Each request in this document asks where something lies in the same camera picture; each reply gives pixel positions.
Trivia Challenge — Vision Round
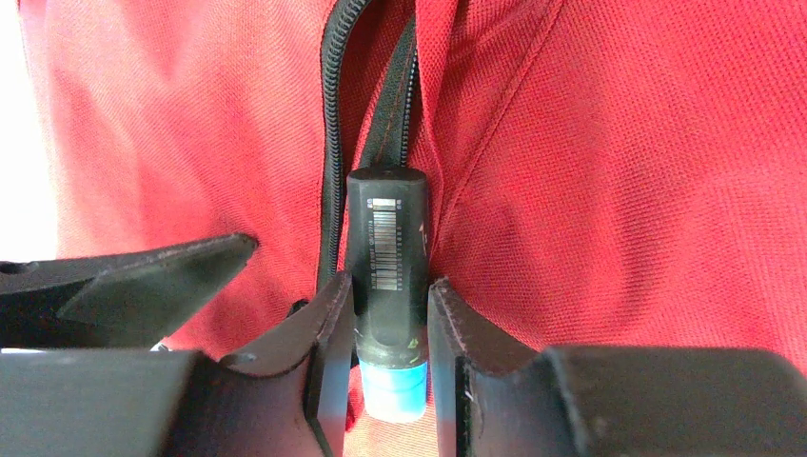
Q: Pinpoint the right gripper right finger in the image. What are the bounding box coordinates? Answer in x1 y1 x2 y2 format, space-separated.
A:
428 279 806 456

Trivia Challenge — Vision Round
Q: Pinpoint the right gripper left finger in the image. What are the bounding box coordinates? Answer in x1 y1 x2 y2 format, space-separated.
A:
1 272 353 456

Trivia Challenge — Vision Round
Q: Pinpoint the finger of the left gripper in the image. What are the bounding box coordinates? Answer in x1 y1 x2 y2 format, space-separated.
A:
1 233 258 349

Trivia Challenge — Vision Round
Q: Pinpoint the red backpack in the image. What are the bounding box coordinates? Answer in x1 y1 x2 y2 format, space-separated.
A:
17 1 806 456

